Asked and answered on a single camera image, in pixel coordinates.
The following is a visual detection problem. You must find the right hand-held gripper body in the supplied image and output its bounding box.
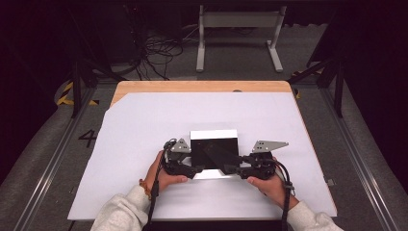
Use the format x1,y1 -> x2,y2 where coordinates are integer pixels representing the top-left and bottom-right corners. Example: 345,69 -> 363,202
239,140 -> 290,181

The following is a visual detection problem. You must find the grey metal floor rail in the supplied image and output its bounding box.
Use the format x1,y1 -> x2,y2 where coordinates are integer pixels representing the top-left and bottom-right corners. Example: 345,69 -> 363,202
320,86 -> 400,231
13,86 -> 97,231

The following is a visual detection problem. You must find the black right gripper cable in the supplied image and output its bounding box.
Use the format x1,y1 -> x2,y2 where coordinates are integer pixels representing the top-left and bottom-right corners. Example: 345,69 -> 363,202
270,159 -> 296,231

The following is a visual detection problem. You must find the tangle of black floor cables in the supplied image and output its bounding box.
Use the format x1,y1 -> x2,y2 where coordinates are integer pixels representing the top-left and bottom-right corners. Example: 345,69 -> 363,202
128,30 -> 185,81

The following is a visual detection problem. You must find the white paper sheet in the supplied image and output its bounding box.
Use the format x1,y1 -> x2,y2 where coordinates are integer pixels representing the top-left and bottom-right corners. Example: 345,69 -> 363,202
66,91 -> 339,221

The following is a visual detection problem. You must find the wooden table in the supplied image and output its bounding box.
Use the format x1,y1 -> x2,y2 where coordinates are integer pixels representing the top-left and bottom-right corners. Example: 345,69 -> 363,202
110,80 -> 339,222

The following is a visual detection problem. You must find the person's left hand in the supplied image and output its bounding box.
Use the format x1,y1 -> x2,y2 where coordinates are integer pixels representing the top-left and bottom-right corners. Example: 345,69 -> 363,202
143,150 -> 190,194

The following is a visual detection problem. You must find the black metal stand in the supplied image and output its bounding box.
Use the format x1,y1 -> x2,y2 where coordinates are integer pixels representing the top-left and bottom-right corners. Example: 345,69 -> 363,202
287,57 -> 348,118
67,9 -> 129,118

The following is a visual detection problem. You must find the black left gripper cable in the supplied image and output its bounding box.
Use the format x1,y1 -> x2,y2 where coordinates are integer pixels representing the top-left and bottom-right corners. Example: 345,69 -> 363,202
145,138 -> 178,231

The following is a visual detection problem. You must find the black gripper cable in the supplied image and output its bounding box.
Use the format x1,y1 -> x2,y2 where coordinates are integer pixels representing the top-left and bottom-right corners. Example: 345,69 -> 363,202
145,138 -> 178,231
270,159 -> 296,231

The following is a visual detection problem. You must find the orange bead bracelet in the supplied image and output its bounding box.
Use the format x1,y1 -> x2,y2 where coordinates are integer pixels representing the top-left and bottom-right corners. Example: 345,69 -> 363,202
138,178 -> 153,200

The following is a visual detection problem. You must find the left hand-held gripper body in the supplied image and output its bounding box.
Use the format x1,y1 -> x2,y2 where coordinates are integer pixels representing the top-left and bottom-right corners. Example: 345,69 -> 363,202
163,138 -> 197,180

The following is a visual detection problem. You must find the person's right hand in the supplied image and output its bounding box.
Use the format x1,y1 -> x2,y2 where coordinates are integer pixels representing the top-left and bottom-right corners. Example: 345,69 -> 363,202
246,156 -> 301,211

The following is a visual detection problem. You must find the white metal desk frame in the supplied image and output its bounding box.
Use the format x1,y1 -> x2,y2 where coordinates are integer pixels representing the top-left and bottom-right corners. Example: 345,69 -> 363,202
195,4 -> 288,73

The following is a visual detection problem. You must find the yellow and black floor tape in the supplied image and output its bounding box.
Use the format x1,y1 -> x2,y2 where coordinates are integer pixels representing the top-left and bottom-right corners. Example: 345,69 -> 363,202
56,81 -> 100,107
290,70 -> 303,100

